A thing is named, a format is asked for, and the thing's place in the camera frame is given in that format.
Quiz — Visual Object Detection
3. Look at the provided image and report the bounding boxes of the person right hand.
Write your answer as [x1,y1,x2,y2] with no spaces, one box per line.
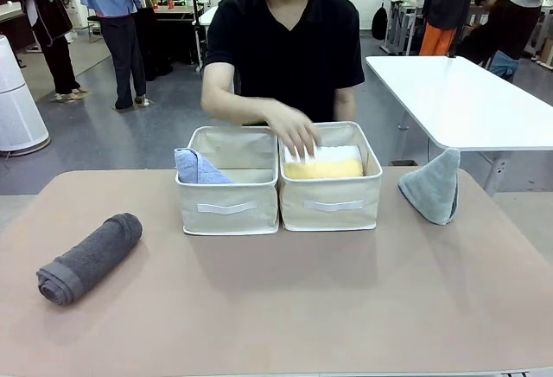
[263,105,322,164]

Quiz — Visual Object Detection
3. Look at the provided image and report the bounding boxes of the yellow towel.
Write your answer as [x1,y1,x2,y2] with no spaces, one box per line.
[284,159,365,180]

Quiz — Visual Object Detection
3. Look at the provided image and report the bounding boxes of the white towel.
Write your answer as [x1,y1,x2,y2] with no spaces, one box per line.
[284,144,364,164]

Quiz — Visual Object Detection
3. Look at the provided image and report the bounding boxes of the person right forearm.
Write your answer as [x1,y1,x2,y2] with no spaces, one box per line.
[200,86,271,127]

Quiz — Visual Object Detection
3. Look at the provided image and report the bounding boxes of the person in black shirt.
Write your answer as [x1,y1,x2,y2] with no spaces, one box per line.
[200,0,366,128]

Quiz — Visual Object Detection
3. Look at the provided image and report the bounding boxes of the blue towel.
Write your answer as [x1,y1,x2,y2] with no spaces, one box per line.
[174,147,235,185]

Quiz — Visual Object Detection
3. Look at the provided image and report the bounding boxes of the black backpack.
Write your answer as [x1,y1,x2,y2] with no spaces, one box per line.
[372,3,389,42]

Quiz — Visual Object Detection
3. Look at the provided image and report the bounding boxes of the light grey triangular towel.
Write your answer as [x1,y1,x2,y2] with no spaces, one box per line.
[397,148,461,226]

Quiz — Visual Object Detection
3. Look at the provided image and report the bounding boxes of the white background desk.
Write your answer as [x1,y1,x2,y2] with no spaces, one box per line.
[379,0,428,56]

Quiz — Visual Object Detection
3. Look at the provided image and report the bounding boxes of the dark background workbench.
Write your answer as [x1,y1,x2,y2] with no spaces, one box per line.
[151,3,204,71]

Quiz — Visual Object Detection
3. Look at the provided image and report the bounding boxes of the white table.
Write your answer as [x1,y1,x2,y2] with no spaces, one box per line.
[365,55,553,199]

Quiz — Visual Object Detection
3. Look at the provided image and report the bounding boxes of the bystander in orange trousers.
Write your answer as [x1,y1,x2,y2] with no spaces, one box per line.
[420,0,494,57]

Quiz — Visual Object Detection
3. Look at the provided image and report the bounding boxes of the bystander in blue shirt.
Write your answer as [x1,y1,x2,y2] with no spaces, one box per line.
[70,0,151,112]

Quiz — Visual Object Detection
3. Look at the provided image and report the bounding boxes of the seated bystander in black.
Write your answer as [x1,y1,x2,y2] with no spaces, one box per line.
[456,0,546,80]

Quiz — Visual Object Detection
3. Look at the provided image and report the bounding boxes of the dark grey rolled towel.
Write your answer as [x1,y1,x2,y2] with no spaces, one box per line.
[35,212,143,307]

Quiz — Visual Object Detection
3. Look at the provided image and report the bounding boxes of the bystander in dark robe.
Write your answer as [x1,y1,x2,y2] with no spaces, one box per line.
[11,0,89,104]

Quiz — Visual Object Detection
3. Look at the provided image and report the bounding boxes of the white cylindrical air purifier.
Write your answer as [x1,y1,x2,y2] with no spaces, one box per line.
[0,34,51,153]

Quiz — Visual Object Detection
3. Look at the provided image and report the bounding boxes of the cream fabric bin, straight handle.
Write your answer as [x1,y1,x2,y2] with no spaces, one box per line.
[278,121,384,232]

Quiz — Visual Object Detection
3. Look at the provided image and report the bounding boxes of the cream fabric bin, wavy handle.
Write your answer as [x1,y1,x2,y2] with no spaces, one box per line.
[175,125,280,235]

